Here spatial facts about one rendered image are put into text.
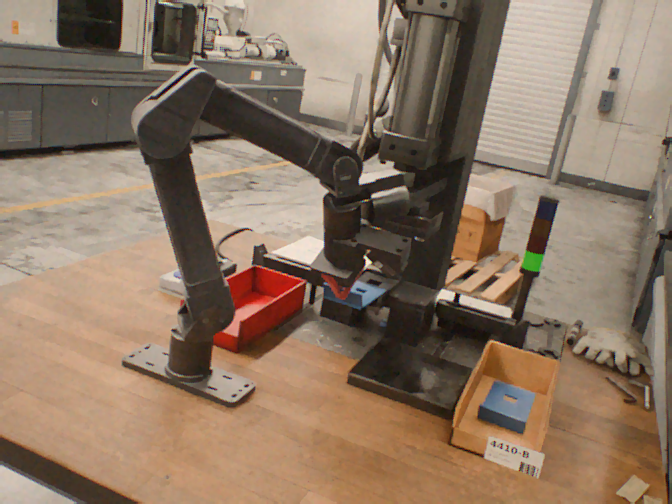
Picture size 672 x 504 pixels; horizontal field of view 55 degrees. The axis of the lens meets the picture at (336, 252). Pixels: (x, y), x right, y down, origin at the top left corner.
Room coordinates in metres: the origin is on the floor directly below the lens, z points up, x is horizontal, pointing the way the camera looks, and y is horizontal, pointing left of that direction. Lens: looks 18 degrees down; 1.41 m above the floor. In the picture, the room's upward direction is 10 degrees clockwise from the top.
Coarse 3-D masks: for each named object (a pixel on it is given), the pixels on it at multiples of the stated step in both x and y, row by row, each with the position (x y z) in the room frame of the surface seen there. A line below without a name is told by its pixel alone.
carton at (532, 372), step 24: (480, 360) 0.94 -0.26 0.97; (504, 360) 1.02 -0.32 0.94; (528, 360) 1.01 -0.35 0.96; (552, 360) 0.99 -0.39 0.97; (480, 384) 0.99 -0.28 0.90; (528, 384) 1.00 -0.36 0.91; (552, 384) 0.90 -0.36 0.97; (456, 408) 0.80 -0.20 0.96; (456, 432) 0.80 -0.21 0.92; (480, 432) 0.84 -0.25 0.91; (504, 432) 0.85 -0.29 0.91; (528, 432) 0.86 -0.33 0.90; (480, 456) 0.78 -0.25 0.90; (504, 456) 0.77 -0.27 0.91; (528, 456) 0.76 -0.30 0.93
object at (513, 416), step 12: (492, 384) 0.99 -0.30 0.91; (504, 384) 1.00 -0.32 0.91; (492, 396) 0.95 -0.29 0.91; (516, 396) 0.96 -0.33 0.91; (528, 396) 0.97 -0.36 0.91; (480, 408) 0.87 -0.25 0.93; (492, 408) 0.86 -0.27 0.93; (504, 408) 0.91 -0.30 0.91; (516, 408) 0.92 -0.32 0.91; (528, 408) 0.93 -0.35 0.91; (492, 420) 0.87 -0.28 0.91; (504, 420) 0.86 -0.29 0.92; (516, 420) 0.85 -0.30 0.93
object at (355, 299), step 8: (328, 288) 1.02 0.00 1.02; (352, 288) 1.10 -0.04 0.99; (360, 288) 1.11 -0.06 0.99; (368, 288) 1.12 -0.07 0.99; (376, 288) 1.14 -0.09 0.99; (328, 296) 1.03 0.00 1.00; (352, 296) 1.00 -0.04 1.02; (360, 296) 1.00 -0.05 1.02; (368, 296) 1.08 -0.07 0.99; (376, 296) 1.09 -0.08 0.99; (344, 304) 1.02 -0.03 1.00; (352, 304) 1.01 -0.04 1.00; (360, 304) 1.00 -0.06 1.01; (368, 304) 1.04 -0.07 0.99
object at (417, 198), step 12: (396, 168) 1.17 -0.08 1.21; (408, 168) 1.16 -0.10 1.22; (408, 180) 1.17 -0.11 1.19; (420, 180) 1.32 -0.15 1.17; (432, 180) 1.35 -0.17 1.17; (444, 180) 1.33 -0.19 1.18; (408, 192) 1.12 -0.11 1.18; (420, 192) 1.15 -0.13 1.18; (432, 192) 1.24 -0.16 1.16; (420, 204) 1.16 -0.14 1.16; (408, 216) 1.12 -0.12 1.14; (420, 216) 1.13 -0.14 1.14; (432, 216) 1.14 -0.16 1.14; (384, 228) 1.14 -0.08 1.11; (396, 228) 1.13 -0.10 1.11; (408, 228) 1.12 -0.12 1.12; (420, 228) 1.11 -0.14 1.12; (432, 228) 1.14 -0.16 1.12; (420, 240) 1.19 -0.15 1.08
